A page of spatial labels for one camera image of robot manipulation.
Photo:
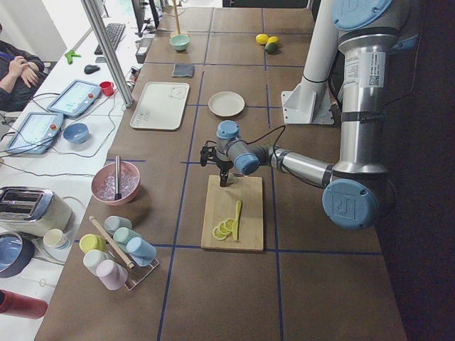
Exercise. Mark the white bear tray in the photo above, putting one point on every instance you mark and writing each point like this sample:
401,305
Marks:
160,106

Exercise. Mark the bamboo cutting board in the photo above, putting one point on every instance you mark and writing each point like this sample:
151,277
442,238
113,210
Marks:
220,205

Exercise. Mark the lemon slice one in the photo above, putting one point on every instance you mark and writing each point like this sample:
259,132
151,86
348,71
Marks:
229,224

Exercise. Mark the yellow plastic knife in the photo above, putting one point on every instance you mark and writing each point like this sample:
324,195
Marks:
235,224

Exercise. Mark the lemon slice two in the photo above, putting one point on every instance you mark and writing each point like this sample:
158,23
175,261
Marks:
224,228

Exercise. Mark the cream round plate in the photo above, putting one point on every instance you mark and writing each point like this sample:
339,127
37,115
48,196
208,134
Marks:
226,104

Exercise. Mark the grey folded cloth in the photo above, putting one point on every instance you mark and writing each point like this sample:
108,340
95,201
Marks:
183,70

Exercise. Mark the light blue cup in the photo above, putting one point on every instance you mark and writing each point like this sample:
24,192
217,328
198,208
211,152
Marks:
142,252

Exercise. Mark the mint cup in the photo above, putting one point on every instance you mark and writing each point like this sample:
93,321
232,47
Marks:
122,236

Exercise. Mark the pink bowl with ice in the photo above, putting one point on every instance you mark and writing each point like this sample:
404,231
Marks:
102,186

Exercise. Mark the grey cup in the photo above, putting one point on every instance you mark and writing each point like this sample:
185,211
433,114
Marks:
113,223

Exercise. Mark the clear acrylic cup rack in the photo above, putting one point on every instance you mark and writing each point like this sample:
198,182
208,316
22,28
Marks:
135,275

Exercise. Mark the mint green bowl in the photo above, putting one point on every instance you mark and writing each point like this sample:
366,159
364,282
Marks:
179,42

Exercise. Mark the yellow lemon front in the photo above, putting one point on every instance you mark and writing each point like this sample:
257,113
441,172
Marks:
262,39

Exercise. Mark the yellow lemon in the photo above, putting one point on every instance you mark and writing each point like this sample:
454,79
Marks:
273,39
262,39

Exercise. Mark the yellow lemon rear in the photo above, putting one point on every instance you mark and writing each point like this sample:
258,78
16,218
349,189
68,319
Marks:
273,39

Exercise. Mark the red mug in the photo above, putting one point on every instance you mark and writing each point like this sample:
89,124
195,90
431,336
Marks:
107,88

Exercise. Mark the grey small box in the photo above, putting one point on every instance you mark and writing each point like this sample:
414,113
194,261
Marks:
142,48

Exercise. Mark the pink cup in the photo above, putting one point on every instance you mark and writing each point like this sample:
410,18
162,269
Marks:
111,274

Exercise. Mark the yellow cup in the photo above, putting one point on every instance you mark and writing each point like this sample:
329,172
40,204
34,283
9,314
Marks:
90,242

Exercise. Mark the wooden stand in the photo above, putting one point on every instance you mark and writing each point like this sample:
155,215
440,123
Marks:
176,17

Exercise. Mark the white cup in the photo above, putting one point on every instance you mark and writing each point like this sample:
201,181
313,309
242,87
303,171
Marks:
93,258

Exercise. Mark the far teach pendant tablet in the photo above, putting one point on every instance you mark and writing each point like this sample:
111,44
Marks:
75,99

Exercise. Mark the teach pendant tablet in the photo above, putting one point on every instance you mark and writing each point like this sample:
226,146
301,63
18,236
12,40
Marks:
75,99
36,133

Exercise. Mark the black keyboard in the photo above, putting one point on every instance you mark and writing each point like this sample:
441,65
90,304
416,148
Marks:
115,32

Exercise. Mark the cream paper cup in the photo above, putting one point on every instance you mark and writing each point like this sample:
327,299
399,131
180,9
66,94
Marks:
56,239

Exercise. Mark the black monitor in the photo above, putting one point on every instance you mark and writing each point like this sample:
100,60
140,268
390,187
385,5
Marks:
139,8

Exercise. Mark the near teach pendant tablet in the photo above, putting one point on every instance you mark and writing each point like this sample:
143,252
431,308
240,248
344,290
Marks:
36,133

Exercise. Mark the green clamp tool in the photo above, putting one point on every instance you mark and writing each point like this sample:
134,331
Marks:
70,56

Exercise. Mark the cream toaster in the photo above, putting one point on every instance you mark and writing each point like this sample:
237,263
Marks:
33,211

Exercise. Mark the steel black-handled scoop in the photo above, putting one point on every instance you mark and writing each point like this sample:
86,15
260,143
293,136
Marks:
117,177

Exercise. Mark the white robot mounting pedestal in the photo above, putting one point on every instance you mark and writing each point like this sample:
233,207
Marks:
309,102

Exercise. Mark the aluminium frame post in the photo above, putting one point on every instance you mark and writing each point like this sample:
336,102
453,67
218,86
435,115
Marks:
98,27

